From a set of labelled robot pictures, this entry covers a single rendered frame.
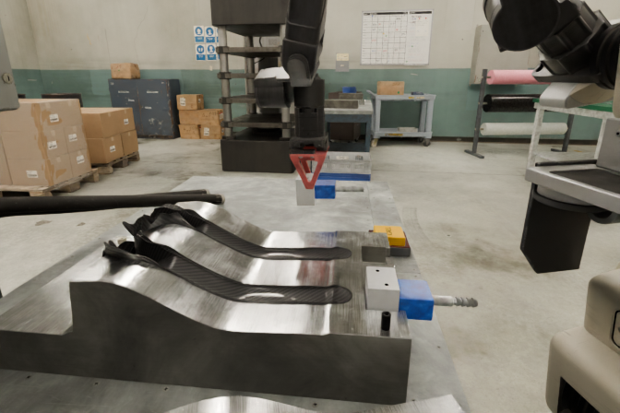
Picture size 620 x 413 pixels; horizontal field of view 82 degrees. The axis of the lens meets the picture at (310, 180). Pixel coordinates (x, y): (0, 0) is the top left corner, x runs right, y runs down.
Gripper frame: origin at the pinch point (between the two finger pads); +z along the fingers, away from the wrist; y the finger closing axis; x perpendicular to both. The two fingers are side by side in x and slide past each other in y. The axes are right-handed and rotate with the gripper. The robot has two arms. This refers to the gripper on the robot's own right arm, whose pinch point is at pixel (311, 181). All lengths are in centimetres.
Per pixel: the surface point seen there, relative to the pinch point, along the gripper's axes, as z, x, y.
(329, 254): 6.7, 4.8, 17.6
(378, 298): 4.5, 11.2, 31.5
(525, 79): -9, 253, -491
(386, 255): 7.5, 13.6, 15.9
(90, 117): 20, -296, -319
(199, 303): 5.0, -9.3, 33.6
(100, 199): 4.2, -45.2, 1.6
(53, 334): 8.3, -26.3, 36.3
